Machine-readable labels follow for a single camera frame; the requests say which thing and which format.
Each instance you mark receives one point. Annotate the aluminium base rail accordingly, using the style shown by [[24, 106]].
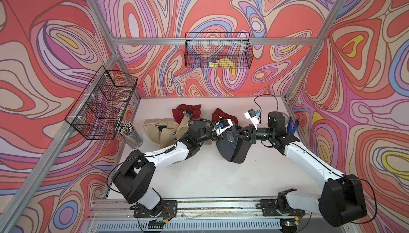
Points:
[[207, 215]]

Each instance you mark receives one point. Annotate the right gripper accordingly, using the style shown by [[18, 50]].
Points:
[[251, 135]]

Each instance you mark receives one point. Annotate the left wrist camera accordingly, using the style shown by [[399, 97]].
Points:
[[223, 125]]

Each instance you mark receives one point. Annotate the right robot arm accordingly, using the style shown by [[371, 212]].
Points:
[[341, 200]]

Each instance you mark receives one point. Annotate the black wire basket back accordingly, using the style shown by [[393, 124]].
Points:
[[204, 47]]

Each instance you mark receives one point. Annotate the dark red cap front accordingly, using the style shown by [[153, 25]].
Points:
[[189, 111]]

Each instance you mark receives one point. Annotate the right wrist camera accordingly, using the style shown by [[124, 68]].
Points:
[[253, 116]]

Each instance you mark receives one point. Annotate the grey Colorado cap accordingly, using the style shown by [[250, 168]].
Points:
[[231, 147]]

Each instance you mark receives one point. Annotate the cup of pencils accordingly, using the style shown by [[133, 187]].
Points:
[[132, 138]]

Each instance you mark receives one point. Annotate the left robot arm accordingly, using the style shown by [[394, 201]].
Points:
[[133, 176]]

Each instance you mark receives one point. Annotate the black wire basket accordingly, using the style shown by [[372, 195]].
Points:
[[204, 47], [98, 112]]

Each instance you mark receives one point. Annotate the beige cap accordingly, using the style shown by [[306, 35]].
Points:
[[171, 131], [151, 129]]

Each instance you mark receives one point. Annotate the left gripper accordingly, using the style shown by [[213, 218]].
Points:
[[219, 138]]

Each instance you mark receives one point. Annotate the black wire basket left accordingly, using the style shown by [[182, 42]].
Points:
[[98, 112]]

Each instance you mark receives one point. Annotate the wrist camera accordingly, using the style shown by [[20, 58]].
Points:
[[223, 125], [253, 116]]

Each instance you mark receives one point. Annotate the red Colorado cap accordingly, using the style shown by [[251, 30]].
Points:
[[218, 114]]

